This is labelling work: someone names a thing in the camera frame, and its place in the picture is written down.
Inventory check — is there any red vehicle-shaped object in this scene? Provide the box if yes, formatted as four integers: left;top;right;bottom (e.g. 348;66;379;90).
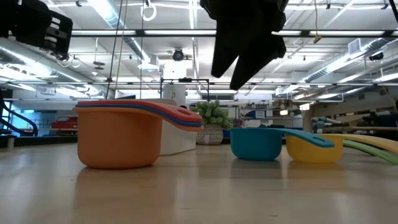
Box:
50;116;79;132

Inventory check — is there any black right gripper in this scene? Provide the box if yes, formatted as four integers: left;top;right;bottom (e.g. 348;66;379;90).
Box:
200;0;290;91

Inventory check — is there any teal measuring cup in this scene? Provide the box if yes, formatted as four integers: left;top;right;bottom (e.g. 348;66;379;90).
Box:
229;127;335;162

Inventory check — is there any black round camera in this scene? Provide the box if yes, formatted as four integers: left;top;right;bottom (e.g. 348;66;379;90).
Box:
172;47;185;62

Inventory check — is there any black metal rig frame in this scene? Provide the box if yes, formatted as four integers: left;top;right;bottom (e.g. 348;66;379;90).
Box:
70;29;398;39

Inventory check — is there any white plastic basket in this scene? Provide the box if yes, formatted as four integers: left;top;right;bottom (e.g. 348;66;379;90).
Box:
136;98;198;157

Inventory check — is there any green measuring cup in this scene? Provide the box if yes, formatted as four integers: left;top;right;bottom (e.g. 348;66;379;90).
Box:
342;139;398;166

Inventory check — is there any white hanging ring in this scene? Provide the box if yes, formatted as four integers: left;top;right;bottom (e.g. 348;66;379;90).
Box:
141;0;158;22

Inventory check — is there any yellow measuring cup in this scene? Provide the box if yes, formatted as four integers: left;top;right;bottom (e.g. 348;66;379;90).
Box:
285;133;398;164

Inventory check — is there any background storage shelf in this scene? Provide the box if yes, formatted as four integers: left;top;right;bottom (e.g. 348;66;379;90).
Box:
238;105;306;129

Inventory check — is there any orange measuring cup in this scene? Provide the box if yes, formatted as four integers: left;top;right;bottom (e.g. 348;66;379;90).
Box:
73;106;205;170

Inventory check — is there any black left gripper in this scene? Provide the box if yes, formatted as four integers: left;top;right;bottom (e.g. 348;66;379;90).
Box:
0;0;74;60

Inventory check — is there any green potted succulent plant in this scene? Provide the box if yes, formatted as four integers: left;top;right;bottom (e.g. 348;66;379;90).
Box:
190;100;234;146

